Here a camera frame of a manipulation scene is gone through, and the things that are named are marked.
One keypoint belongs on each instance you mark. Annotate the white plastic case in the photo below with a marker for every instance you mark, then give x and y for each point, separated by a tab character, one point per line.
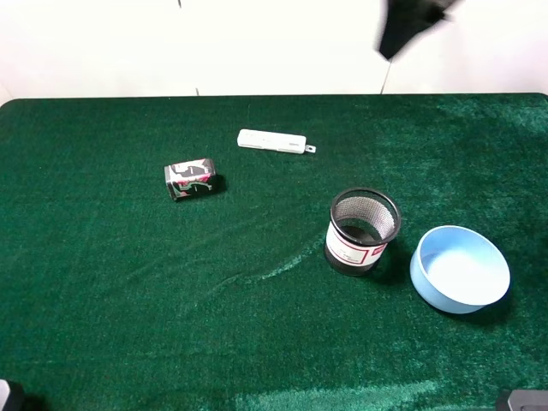
276	142

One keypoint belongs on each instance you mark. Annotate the black mesh pen cup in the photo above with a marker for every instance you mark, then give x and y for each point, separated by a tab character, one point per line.
363	221

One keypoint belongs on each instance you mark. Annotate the green felt table cloth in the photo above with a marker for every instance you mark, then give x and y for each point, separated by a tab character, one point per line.
116	297

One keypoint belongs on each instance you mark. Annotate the light blue bowl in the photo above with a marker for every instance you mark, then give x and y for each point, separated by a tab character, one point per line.
457	270

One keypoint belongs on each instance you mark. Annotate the grey block bottom right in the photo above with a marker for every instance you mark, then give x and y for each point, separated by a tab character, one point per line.
522	400

